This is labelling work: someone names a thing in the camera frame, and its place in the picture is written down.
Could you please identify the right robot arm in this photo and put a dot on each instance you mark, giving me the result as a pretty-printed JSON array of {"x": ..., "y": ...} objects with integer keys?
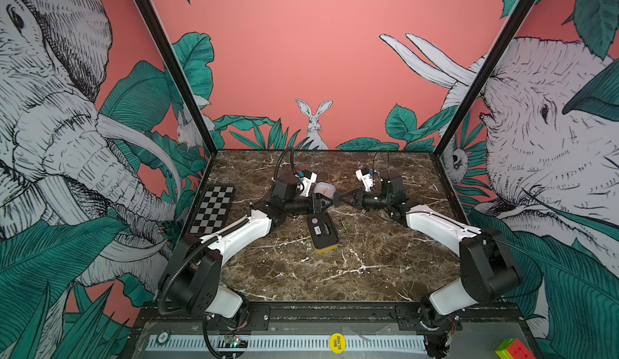
[{"x": 487, "y": 266}]

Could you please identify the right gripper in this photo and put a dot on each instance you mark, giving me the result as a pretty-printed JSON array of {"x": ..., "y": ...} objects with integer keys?
[{"x": 361, "y": 199}]

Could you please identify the colourful puzzle cube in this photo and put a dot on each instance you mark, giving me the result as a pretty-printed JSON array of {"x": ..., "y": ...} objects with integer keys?
[{"x": 513, "y": 349}]

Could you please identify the blue alarm clock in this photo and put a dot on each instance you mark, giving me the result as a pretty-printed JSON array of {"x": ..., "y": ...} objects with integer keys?
[{"x": 325, "y": 189}]

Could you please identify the yellow big blind chip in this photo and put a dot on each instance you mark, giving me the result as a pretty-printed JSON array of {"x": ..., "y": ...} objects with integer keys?
[{"x": 337, "y": 343}]

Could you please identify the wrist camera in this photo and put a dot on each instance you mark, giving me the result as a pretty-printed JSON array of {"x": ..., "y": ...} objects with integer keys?
[
  {"x": 391, "y": 182},
  {"x": 289, "y": 186}
]

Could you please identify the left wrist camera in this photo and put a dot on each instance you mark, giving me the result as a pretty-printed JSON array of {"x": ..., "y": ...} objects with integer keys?
[{"x": 289, "y": 186}]

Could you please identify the white slotted cable duct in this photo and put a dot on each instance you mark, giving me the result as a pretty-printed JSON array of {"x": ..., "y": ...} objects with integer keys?
[{"x": 410, "y": 344}]

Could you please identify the small round dial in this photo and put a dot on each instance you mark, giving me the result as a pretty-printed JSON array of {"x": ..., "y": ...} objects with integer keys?
[{"x": 163, "y": 337}]

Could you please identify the yellow alarm clock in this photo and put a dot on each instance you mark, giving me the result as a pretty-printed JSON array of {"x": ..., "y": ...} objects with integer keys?
[{"x": 321, "y": 243}]

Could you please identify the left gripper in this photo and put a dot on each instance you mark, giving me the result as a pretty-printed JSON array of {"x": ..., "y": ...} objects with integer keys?
[{"x": 316, "y": 206}]

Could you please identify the checkerboard calibration card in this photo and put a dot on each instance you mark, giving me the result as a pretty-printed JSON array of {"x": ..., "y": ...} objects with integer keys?
[{"x": 213, "y": 210}]

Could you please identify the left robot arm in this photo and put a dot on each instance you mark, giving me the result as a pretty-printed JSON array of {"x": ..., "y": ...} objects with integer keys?
[{"x": 191, "y": 283}]

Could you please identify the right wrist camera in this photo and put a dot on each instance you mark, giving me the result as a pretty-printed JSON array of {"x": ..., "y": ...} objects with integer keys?
[{"x": 391, "y": 182}]

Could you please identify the small circuit board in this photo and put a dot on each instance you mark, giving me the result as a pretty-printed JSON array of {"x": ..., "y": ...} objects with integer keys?
[{"x": 235, "y": 342}]

